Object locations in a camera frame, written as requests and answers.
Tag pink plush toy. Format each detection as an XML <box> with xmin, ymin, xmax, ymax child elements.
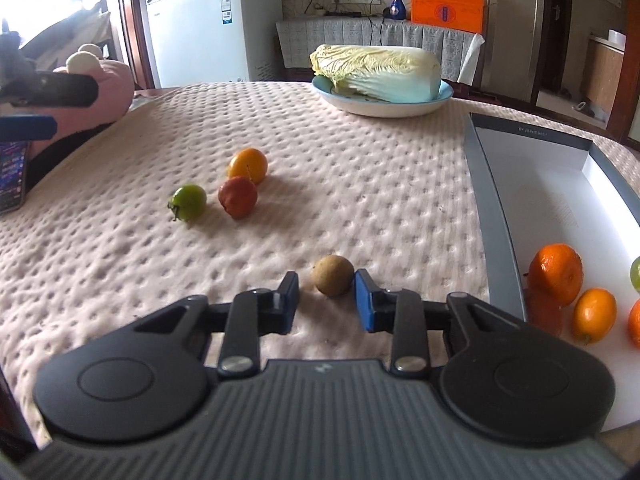
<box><xmin>28</xmin><ymin>44</ymin><xmax>134</xmax><ymax>160</ymax></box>

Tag red fruit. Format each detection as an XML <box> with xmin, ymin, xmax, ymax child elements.
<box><xmin>524</xmin><ymin>288</ymin><xmax>563</xmax><ymax>337</ymax></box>
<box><xmin>218</xmin><ymin>177</ymin><xmax>258</xmax><ymax>220</ymax></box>

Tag red fruit on table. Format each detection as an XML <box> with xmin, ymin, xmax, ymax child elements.
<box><xmin>218</xmin><ymin>177</ymin><xmax>258</xmax><ymax>220</ymax></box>

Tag smartphone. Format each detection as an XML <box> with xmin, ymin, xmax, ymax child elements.
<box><xmin>0</xmin><ymin>141</ymin><xmax>29</xmax><ymax>214</ymax></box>

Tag brown longan fruit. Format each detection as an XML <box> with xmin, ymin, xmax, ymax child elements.
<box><xmin>311</xmin><ymin>255</ymin><xmax>355</xmax><ymax>297</ymax></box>

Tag blue glass bottle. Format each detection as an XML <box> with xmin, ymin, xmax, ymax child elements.
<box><xmin>388</xmin><ymin>0</ymin><xmax>407</xmax><ymax>21</ymax></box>

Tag napa cabbage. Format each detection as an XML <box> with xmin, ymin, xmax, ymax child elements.
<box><xmin>309</xmin><ymin>44</ymin><xmax>442</xmax><ymax>104</ymax></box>

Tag wooden kitchen cabinet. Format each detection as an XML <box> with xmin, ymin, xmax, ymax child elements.
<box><xmin>580</xmin><ymin>35</ymin><xmax>624</xmax><ymax>122</ymax></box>

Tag grey white cardboard box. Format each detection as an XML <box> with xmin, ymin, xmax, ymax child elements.
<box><xmin>464</xmin><ymin>113</ymin><xmax>639</xmax><ymax>430</ymax></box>

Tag green fruit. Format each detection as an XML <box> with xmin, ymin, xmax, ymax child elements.
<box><xmin>167</xmin><ymin>184</ymin><xmax>207</xmax><ymax>222</ymax></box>
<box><xmin>629</xmin><ymin>257</ymin><xmax>640</xmax><ymax>292</ymax></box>

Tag white blue plate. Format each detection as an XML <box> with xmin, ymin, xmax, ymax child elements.
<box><xmin>311</xmin><ymin>76</ymin><xmax>454</xmax><ymax>118</ymax></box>

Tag pink quilted table cover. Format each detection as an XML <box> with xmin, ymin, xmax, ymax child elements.
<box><xmin>1</xmin><ymin>82</ymin><xmax>536</xmax><ymax>444</ymax></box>

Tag cloth covered TV cabinet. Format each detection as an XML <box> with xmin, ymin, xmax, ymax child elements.
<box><xmin>277</xmin><ymin>16</ymin><xmax>485</xmax><ymax>84</ymax></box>

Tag large orange mandarin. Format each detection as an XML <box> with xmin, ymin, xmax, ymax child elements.
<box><xmin>526</xmin><ymin>243</ymin><xmax>584</xmax><ymax>307</ymax></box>

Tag small orange kumquat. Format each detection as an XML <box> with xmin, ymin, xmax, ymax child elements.
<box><xmin>570</xmin><ymin>288</ymin><xmax>617</xmax><ymax>344</ymax></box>
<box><xmin>227</xmin><ymin>148</ymin><xmax>268</xmax><ymax>185</ymax></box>

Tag stemmed mandarin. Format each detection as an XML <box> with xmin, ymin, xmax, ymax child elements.
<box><xmin>627</xmin><ymin>299</ymin><xmax>640</xmax><ymax>349</ymax></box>

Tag white chest freezer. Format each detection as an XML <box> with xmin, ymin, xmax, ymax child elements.
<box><xmin>146</xmin><ymin>0</ymin><xmax>282</xmax><ymax>88</ymax></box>

